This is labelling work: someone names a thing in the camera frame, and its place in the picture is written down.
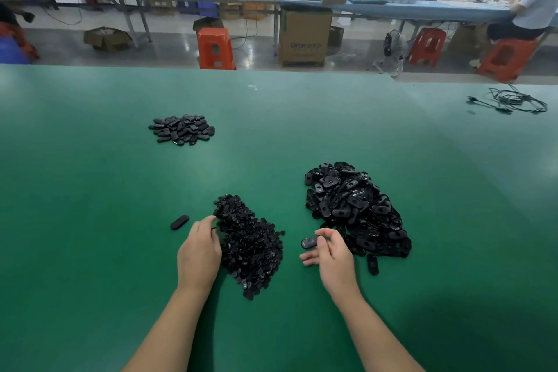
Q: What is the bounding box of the pile of small black parts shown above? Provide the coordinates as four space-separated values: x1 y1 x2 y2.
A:
212 194 286 301

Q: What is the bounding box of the long blue workbench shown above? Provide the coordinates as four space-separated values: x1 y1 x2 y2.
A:
0 0 558 57

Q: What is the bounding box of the white floor fan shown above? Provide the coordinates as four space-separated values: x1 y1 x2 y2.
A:
373 29 408 78

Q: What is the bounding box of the black cable bundle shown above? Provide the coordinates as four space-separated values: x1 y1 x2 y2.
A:
466 84 548 115

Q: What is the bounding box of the person's right hand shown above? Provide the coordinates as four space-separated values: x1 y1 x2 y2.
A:
299 228 362 299

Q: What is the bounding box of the red plastic stool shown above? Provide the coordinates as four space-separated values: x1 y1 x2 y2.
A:
408 28 447 67

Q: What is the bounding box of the large pile of black shells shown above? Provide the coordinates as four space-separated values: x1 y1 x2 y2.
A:
304 162 412 259

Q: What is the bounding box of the blue plastic stool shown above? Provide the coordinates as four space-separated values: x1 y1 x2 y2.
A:
0 35 31 65

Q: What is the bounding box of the orange plastic stool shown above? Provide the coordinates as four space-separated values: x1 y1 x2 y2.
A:
197 27 237 71
476 37 541 83

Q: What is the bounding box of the open cardboard box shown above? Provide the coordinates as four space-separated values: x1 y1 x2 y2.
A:
83 26 133 53

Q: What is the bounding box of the person's right forearm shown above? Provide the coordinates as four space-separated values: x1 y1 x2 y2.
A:
332 288 425 372

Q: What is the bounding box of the person's left hand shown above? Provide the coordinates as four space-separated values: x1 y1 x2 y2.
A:
176 215 223 292

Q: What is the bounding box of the small pile of assembled shells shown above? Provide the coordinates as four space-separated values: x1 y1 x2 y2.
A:
148 114 216 146

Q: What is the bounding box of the large brown cardboard box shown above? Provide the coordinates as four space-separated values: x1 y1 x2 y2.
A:
278 8 333 68

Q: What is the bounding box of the person's left forearm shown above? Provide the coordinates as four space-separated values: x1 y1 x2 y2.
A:
123 282 214 372

